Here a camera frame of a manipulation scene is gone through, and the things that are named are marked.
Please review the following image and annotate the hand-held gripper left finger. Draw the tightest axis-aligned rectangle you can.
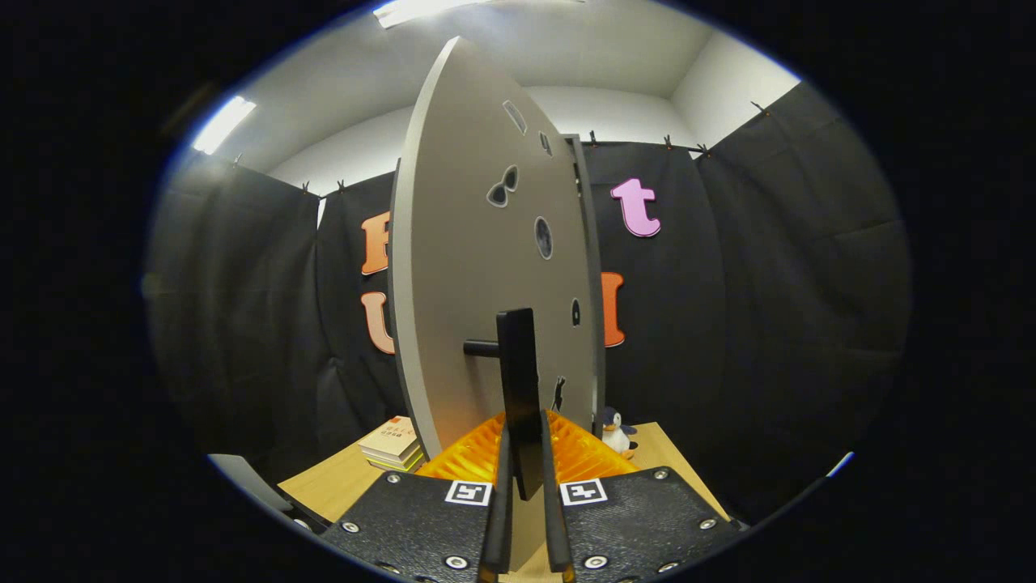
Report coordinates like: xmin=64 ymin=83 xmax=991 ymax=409
xmin=320 ymin=411 xmax=514 ymax=583

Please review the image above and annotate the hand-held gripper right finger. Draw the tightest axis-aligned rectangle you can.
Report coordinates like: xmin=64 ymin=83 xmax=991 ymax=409
xmin=538 ymin=409 xmax=741 ymax=583

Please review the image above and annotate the black cabinet door handle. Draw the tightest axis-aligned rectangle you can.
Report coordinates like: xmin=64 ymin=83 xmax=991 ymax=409
xmin=464 ymin=308 xmax=543 ymax=501

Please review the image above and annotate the beige shoe cabinet door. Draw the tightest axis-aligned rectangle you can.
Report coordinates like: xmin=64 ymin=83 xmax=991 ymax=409
xmin=387 ymin=36 xmax=606 ymax=574

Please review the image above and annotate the penguin plush toy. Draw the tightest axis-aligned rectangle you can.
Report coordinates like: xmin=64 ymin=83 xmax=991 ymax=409
xmin=597 ymin=406 xmax=640 ymax=460

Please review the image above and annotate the yellow edged book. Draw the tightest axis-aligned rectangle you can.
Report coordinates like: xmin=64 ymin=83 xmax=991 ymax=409
xmin=363 ymin=444 xmax=423 ymax=468

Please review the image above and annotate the beige cover book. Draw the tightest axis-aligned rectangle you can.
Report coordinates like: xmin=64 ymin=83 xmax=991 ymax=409
xmin=359 ymin=415 xmax=418 ymax=457

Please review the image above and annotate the black backdrop cloth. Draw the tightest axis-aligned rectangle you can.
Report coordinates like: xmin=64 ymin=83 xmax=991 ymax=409
xmin=146 ymin=81 xmax=911 ymax=527

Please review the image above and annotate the narrow ceiling light strip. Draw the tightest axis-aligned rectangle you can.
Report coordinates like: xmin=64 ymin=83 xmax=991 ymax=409
xmin=192 ymin=96 xmax=257 ymax=156

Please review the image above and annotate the wide ceiling light panel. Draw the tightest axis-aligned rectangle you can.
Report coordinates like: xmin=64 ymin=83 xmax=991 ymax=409
xmin=372 ymin=0 xmax=588 ymax=29

